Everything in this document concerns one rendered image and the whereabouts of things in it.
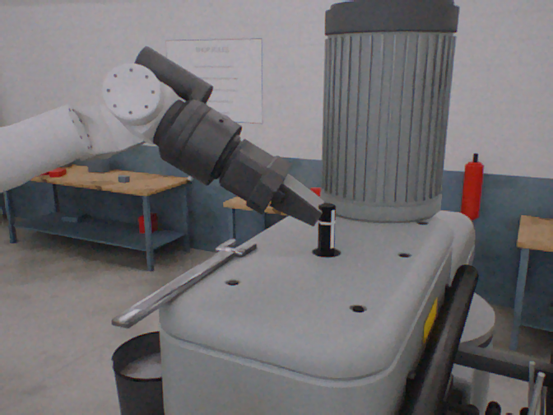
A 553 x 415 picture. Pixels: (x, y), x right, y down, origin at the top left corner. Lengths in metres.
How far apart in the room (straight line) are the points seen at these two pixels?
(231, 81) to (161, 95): 4.98
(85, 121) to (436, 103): 0.49
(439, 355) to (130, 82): 0.47
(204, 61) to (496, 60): 2.87
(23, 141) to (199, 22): 5.19
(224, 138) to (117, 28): 5.90
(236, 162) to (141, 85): 0.14
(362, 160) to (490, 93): 4.05
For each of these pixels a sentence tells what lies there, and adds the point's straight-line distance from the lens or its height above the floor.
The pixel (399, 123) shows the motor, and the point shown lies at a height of 2.04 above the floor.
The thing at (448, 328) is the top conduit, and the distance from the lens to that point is 0.70.
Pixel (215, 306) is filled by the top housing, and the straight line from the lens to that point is 0.53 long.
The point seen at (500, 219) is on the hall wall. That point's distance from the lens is 4.96.
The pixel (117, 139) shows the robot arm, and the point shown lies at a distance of 0.71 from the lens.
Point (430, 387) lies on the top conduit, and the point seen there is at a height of 1.81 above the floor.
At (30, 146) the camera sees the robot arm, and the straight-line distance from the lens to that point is 0.67.
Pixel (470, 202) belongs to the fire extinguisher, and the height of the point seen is 0.96.
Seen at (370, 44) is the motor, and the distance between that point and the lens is 0.77.
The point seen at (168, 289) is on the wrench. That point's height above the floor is 1.90.
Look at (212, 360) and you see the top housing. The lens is 0.53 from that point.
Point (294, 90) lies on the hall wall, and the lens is 5.27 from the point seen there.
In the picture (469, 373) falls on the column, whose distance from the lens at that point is 1.16.
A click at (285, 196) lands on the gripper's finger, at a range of 0.62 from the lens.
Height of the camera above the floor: 2.12
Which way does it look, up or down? 15 degrees down
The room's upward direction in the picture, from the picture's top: straight up
